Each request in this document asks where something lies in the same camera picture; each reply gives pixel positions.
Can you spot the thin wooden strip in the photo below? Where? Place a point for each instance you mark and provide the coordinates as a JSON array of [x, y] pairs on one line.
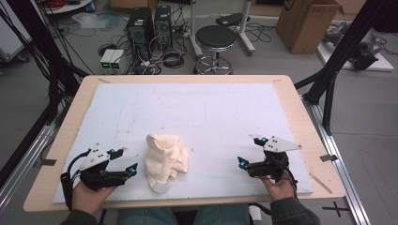
[[320, 183]]

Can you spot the cream towel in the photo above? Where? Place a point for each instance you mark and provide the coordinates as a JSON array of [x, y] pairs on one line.
[[162, 156]]

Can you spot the person's left leg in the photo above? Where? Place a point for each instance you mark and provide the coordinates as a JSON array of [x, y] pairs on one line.
[[147, 217]]

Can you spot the black computer tower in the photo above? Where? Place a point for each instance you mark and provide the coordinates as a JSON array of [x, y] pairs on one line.
[[163, 26], [139, 31]]

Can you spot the person's leg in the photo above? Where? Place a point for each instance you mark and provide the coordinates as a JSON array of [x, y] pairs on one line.
[[222, 215], [147, 217]]

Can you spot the white round table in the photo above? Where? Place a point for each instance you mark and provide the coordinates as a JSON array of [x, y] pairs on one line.
[[72, 7]]

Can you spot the person's right leg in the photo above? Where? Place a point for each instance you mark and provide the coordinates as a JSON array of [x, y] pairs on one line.
[[222, 215]]

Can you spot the brown cardboard box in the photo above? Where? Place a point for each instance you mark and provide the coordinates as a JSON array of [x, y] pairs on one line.
[[306, 25]]

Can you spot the black flat case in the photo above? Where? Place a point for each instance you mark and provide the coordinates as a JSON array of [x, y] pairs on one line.
[[231, 19]]

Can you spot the clear plastic bag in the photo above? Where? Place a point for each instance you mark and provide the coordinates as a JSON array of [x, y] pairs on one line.
[[90, 20]]

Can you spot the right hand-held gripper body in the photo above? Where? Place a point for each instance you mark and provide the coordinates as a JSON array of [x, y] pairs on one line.
[[270, 167]]

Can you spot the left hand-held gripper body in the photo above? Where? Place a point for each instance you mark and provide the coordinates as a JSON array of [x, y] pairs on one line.
[[97, 179]]

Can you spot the black tape cross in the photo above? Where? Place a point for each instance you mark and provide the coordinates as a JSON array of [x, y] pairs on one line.
[[335, 208]]

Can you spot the black tape piece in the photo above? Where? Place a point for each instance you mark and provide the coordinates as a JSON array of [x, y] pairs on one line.
[[328, 157], [48, 162]]

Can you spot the white power supply box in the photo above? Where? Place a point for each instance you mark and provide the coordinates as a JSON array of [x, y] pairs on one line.
[[106, 57], [117, 57]]

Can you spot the white foam mat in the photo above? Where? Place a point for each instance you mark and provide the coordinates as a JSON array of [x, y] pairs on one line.
[[203, 109]]

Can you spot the white platform board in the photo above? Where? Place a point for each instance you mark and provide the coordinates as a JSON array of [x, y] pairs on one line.
[[383, 64]]

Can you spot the black robot device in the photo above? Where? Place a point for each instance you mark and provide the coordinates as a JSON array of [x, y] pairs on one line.
[[364, 54]]

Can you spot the person's right hand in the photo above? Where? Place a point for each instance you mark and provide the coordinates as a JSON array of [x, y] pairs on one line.
[[280, 190]]

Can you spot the black round stool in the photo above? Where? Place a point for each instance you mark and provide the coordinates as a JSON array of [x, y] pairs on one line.
[[216, 37]]

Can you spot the aluminium rail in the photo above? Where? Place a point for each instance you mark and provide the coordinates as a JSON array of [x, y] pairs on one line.
[[22, 162], [338, 156]]

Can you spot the person's left hand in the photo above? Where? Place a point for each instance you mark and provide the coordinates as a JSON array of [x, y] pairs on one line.
[[87, 200]]

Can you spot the white metal stand leg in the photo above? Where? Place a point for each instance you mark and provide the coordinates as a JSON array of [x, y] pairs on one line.
[[195, 31], [245, 31]]

